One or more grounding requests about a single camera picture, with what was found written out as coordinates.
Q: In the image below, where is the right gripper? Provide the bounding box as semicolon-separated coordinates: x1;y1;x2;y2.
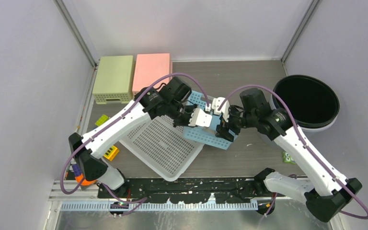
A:
216;104;257;141

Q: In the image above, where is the light blue basket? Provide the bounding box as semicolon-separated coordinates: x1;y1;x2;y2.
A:
183;90;232;150

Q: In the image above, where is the pink perforated basket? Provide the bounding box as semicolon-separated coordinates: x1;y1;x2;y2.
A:
132;53;173;96

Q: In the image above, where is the pale green perforated basket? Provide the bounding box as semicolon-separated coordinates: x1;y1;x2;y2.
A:
92;55;135;104

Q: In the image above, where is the black grey round bin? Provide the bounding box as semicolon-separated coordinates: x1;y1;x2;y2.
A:
273;75;340;139

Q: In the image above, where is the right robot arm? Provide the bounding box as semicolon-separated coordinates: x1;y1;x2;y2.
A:
209;85;362;222

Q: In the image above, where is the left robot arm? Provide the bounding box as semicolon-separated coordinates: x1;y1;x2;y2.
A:
68;76;196;198

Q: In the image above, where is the grey outer basket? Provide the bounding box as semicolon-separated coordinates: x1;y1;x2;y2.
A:
119;116;204;182

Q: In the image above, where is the green owl toy block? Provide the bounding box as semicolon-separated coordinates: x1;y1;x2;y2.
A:
282;151;296;164

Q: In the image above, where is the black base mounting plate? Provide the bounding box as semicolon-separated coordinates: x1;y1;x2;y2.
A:
113;177;274;204

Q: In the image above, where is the toy car with blue wheels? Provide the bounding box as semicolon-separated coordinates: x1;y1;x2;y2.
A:
95;115;110;127

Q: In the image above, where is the yellow grid toy block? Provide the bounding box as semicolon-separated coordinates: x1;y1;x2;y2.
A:
104;145;120;161

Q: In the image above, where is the orange curved toy piece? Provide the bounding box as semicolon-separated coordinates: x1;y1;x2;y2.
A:
75;174;97;186

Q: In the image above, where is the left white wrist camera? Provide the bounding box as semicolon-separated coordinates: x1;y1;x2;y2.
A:
188;108;213;128

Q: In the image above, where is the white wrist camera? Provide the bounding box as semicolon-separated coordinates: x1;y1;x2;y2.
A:
188;108;213;128
211;97;230;122

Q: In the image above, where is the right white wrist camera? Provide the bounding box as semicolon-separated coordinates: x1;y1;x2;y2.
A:
211;97;230;122

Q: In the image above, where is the slotted cable duct rail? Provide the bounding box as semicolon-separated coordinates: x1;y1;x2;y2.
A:
60;200;258;212

